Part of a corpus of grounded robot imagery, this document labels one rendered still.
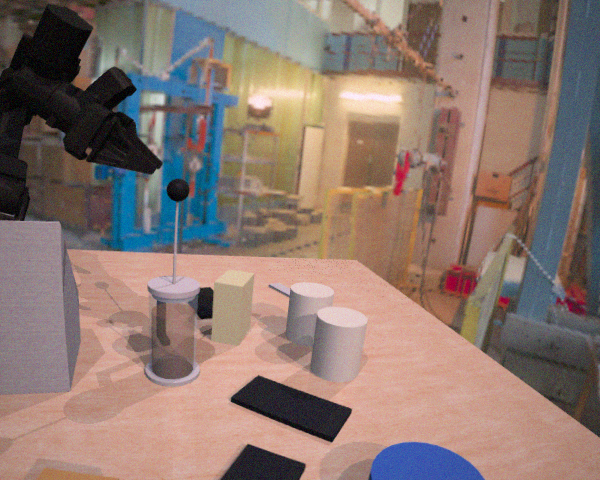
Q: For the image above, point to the blue cylinder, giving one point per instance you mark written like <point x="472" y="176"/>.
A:
<point x="421" y="461"/>

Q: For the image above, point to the grey flat bar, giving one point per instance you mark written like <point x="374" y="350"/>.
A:
<point x="280" y="288"/>

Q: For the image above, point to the tan rectangular block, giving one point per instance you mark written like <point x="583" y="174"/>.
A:
<point x="54" y="474"/>

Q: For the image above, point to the glass coffee press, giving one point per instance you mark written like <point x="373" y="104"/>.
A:
<point x="173" y="304"/>

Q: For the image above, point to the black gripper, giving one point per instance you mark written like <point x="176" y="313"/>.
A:
<point x="113" y="142"/>

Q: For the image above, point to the grey cylinder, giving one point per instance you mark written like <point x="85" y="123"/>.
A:
<point x="338" y="343"/>
<point x="304" y="302"/>

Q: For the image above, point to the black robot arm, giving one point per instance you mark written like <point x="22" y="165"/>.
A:
<point x="39" y="66"/>

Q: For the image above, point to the beige rectangular block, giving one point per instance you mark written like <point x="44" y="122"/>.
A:
<point x="232" y="300"/>

